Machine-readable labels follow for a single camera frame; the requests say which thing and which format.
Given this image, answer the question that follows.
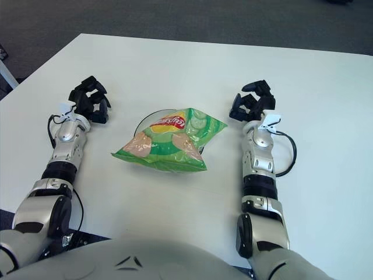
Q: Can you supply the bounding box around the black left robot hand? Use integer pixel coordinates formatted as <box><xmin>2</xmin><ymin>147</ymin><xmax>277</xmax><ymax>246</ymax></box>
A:
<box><xmin>69</xmin><ymin>75</ymin><xmax>112</xmax><ymax>125</ymax></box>

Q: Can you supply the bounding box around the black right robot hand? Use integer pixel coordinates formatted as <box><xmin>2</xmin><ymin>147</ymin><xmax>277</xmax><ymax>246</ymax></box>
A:
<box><xmin>228</xmin><ymin>79</ymin><xmax>276</xmax><ymax>122</ymax></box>

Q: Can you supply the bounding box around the green chips snack bag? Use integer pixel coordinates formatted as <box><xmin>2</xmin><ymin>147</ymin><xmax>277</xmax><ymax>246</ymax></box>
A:
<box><xmin>110</xmin><ymin>107</ymin><xmax>228</xmax><ymax>173</ymax></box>

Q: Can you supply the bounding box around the white plate with black rim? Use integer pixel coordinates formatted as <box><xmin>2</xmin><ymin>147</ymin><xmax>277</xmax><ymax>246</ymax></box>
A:
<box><xmin>134</xmin><ymin>108</ymin><xmax>206</xmax><ymax>155</ymax></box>

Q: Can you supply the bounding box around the left wrist white connector box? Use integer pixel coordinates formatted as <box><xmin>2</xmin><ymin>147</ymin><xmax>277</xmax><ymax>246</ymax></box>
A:
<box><xmin>59</xmin><ymin>102</ymin><xmax>78</xmax><ymax>118</ymax></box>

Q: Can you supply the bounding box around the wrist white connector box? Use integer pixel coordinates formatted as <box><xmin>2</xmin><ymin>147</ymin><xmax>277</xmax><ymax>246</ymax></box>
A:
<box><xmin>59</xmin><ymin>102</ymin><xmax>78</xmax><ymax>118</ymax></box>
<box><xmin>259</xmin><ymin>114</ymin><xmax>283</xmax><ymax>131</ymax></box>

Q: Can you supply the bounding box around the right wrist white connector box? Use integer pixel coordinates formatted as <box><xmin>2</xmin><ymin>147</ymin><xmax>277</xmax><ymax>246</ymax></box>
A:
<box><xmin>259</xmin><ymin>114</ymin><xmax>283</xmax><ymax>131</ymax></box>

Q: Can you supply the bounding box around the white desk leg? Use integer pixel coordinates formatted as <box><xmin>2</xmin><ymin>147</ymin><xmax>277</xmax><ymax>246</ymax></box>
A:
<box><xmin>0</xmin><ymin>59</ymin><xmax>20</xmax><ymax>88</ymax></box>

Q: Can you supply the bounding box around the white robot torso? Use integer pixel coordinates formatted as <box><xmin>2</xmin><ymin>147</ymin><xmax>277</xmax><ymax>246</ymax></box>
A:
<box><xmin>5</xmin><ymin>233</ymin><xmax>257</xmax><ymax>280</ymax></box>

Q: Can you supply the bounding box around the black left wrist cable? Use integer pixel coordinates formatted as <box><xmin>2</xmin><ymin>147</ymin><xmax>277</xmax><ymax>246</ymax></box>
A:
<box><xmin>47</xmin><ymin>114</ymin><xmax>68</xmax><ymax>150</ymax></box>

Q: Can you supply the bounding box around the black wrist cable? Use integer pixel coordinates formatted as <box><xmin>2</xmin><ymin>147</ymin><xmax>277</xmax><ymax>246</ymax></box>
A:
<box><xmin>47</xmin><ymin>114</ymin><xmax>68</xmax><ymax>150</ymax></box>
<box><xmin>273</xmin><ymin>131</ymin><xmax>297</xmax><ymax>178</ymax></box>

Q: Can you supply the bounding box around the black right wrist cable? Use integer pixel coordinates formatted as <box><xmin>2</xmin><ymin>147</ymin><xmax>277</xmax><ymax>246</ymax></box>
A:
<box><xmin>273</xmin><ymin>131</ymin><xmax>297</xmax><ymax>178</ymax></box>

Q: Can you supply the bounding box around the black left elbow cable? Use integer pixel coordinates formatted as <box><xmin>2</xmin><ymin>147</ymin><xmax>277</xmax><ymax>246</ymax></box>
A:
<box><xmin>71</xmin><ymin>188</ymin><xmax>86</xmax><ymax>233</ymax></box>

